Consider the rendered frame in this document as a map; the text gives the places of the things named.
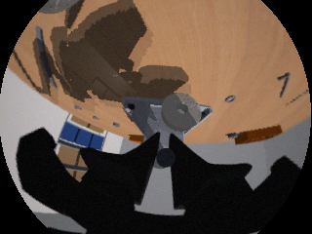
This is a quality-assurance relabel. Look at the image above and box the orange rectangular tray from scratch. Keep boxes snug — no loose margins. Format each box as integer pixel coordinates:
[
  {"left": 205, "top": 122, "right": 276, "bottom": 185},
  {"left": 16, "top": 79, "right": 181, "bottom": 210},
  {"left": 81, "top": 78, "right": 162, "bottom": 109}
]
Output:
[
  {"left": 234, "top": 125, "right": 282, "bottom": 145},
  {"left": 129, "top": 136, "right": 144, "bottom": 143}
]

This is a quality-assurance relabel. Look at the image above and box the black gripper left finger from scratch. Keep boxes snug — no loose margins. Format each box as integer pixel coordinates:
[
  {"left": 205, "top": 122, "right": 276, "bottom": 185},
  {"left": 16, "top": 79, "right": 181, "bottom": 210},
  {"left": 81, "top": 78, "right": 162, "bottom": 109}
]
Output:
[{"left": 79, "top": 132, "right": 160, "bottom": 206}]

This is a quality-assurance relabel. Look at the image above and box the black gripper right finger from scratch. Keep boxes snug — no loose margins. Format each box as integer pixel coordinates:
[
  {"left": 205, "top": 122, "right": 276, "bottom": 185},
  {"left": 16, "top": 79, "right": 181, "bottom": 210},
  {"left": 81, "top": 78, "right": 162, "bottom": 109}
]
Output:
[{"left": 168, "top": 134, "right": 253, "bottom": 211}]

